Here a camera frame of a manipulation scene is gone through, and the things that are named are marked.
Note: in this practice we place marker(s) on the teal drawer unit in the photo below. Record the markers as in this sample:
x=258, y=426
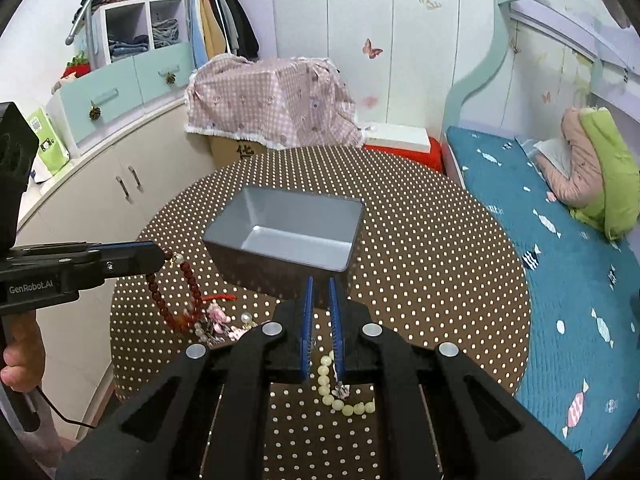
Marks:
x=93, y=107

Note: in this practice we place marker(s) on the person left hand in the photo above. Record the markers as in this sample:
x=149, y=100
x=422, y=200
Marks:
x=24, y=356

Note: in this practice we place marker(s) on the teal bed mattress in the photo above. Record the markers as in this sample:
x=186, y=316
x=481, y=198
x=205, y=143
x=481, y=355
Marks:
x=582, y=375

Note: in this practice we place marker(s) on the red tassel knot charm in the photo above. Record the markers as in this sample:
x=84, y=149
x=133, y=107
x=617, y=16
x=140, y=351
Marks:
x=219, y=297

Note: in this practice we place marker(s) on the cardboard box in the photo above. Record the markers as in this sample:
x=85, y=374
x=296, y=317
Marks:
x=227, y=151

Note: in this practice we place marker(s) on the small silver patterned charm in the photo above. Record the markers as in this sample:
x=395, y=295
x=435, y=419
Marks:
x=341, y=391

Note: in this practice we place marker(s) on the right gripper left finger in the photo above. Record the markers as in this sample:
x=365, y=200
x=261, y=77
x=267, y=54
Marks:
x=205, y=415

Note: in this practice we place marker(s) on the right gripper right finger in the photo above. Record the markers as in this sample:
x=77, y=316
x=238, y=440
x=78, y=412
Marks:
x=440, y=415

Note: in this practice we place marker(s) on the white wardrobe doors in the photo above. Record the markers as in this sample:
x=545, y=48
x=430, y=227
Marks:
x=399, y=58

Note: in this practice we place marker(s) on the pink charm trinket cluster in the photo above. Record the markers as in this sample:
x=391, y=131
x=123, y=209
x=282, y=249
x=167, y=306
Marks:
x=216, y=327

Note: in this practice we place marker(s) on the grey metal tin box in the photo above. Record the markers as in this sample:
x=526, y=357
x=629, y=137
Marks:
x=274, y=241

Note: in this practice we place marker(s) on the green paper bag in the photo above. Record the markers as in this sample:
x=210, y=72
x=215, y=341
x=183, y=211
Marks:
x=51, y=150

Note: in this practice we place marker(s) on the red storage box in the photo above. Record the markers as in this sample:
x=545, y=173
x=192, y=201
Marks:
x=431, y=159

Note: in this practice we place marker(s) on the green and pink quilt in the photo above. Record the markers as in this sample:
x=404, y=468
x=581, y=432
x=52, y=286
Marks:
x=590, y=170

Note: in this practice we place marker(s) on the brown polka dot tablecloth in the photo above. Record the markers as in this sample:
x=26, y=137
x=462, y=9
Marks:
x=432, y=264

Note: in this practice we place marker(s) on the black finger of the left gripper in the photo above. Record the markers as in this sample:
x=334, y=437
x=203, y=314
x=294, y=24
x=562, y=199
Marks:
x=131, y=258

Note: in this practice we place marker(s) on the white lid board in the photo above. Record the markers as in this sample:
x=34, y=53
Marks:
x=397, y=136

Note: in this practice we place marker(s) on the hanging clothes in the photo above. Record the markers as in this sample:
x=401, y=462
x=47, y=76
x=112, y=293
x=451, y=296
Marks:
x=219, y=26

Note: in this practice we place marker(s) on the white shelf unit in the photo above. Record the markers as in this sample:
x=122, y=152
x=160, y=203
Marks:
x=124, y=20

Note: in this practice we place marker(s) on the pink checkered cloth cover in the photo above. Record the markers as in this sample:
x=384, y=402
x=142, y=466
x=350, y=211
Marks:
x=280, y=102

